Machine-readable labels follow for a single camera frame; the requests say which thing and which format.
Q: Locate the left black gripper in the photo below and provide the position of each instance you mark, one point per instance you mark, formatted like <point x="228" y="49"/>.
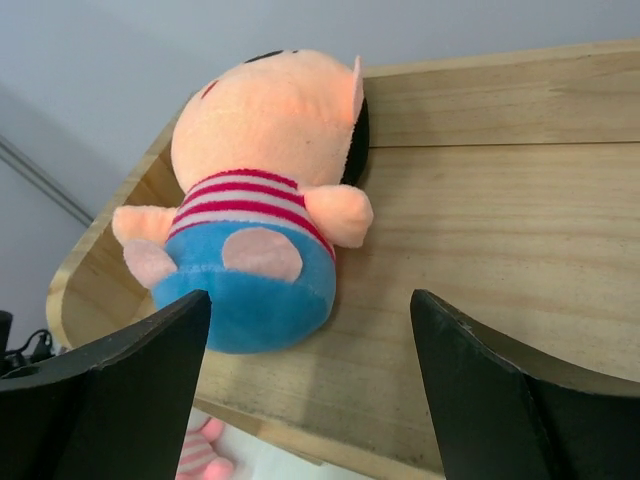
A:
<point x="38" y="347"/>

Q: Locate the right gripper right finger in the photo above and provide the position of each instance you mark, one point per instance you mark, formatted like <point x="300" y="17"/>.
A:
<point x="502" y="409"/>

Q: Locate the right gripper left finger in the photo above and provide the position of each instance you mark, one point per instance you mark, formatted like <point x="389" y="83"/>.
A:
<point x="116" y="408"/>

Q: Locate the wooden two-tier shelf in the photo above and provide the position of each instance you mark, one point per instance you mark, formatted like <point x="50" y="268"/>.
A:
<point x="507" y="185"/>

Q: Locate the pink striped plush centre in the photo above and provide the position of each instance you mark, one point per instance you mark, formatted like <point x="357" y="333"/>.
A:
<point x="199" y="458"/>

